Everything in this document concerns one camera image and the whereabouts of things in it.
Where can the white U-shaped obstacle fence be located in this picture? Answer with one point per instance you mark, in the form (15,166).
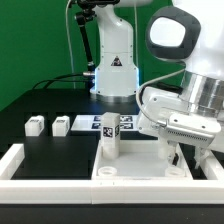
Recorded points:
(207,191)

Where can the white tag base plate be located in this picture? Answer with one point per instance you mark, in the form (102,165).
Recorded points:
(93,122)

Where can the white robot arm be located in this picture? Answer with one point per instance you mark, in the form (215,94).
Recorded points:
(187,31)

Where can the white square table top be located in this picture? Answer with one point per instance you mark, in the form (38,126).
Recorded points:
(139,160)

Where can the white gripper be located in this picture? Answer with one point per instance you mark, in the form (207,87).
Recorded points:
(164,115)

